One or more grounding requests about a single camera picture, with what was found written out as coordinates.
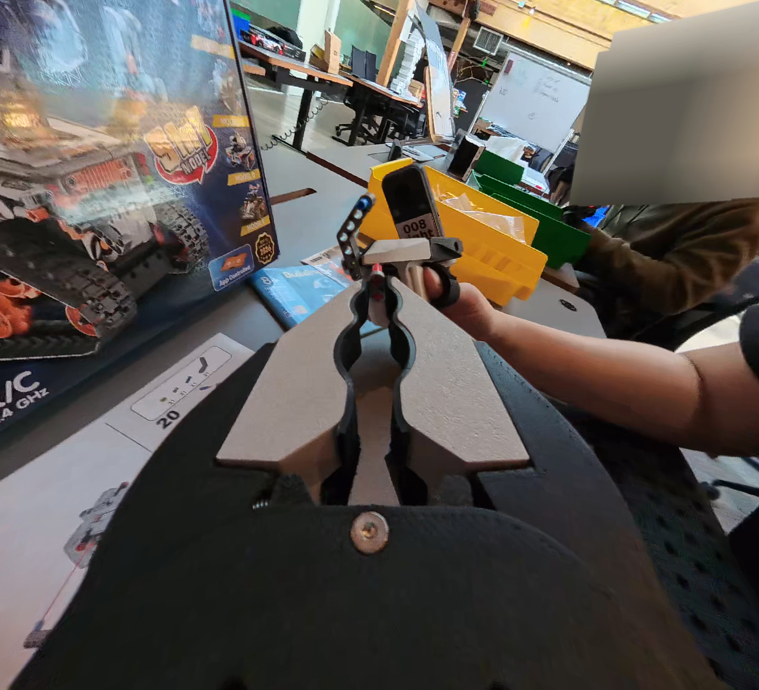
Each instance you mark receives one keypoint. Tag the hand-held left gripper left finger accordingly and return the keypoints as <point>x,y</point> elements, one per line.
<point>284,405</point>

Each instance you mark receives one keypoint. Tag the green plastic bin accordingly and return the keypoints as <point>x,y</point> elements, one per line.
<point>504,168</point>
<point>551,227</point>

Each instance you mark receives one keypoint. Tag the person's right hand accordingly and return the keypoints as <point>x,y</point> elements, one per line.
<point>471,310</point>

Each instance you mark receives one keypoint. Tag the leaning foam board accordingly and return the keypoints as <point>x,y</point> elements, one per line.
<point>439,85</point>

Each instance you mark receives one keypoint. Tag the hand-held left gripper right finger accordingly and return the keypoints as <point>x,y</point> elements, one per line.
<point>456,405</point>

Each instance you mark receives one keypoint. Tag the closed blue booklet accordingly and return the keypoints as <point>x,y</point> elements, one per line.
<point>290,286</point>

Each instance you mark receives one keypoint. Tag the whiteboard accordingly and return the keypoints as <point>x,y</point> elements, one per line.
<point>533,103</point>

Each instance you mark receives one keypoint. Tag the person's right forearm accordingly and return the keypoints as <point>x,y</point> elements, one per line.
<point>622,381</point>

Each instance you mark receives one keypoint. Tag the grey desk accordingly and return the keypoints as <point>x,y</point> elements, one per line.
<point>308,215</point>

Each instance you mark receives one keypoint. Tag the open instruction booklet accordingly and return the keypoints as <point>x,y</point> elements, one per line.
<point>89,464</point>

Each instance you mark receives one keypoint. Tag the red toy pin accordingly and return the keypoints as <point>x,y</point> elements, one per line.
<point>378,272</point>

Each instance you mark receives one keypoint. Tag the black mesh office chair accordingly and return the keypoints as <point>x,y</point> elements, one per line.
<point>682,553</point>

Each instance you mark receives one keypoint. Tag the cardboard box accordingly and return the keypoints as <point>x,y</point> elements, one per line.
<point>332,52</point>

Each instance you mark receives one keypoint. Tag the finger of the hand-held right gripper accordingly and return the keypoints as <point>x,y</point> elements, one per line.
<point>397,252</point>

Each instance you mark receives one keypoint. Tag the background wooden table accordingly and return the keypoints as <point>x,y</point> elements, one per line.
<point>296,68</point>

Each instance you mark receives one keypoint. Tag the clear plastic bags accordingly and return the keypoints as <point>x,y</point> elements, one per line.
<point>474,209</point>

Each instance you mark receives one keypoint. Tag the bent grey toy beam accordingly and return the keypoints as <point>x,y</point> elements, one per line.
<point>350,233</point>

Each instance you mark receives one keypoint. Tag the blue robot kit box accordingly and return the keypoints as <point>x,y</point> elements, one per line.
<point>118,109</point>

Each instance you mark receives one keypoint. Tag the yellow plastic bin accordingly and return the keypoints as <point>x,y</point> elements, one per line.
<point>492,263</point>

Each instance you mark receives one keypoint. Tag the blue toy pin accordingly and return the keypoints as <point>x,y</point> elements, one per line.
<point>366,203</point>

